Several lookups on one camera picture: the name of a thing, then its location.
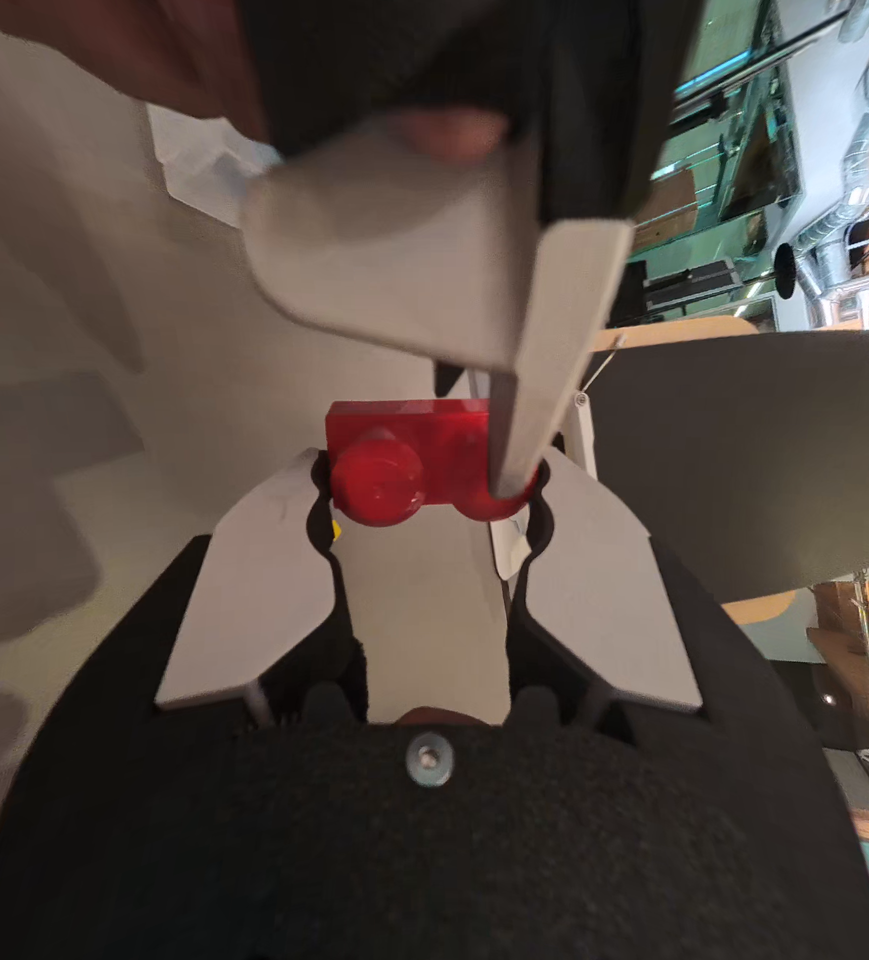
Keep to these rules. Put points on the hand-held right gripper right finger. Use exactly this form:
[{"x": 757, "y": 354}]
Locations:
[{"x": 607, "y": 600}]

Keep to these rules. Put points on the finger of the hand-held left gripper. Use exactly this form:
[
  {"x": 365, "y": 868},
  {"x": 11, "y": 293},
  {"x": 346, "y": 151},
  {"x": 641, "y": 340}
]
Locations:
[
  {"x": 389, "y": 247},
  {"x": 562, "y": 337}
]

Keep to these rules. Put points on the wood-framed black screen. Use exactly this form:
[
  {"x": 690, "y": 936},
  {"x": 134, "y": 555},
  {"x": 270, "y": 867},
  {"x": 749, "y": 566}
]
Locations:
[{"x": 742, "y": 450}]

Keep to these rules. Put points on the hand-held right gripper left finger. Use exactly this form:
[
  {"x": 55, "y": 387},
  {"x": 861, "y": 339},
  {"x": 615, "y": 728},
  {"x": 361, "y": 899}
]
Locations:
[{"x": 247, "y": 600}]

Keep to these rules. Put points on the grey desk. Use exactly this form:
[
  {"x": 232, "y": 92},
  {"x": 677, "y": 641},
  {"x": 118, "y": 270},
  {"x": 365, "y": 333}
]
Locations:
[{"x": 179, "y": 360}]

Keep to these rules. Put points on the red block with round pegs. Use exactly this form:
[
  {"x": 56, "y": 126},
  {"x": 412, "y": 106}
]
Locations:
[{"x": 374, "y": 480}]

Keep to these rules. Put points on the person's left hand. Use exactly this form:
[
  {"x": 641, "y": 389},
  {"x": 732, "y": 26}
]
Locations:
[{"x": 457, "y": 135}]

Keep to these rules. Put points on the silver air duct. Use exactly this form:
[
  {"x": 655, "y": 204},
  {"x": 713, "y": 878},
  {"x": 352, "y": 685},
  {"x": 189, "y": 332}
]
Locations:
[{"x": 828, "y": 225}]

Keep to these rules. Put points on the black floor lamp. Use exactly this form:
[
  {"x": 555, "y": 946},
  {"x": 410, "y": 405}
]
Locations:
[{"x": 783, "y": 270}]

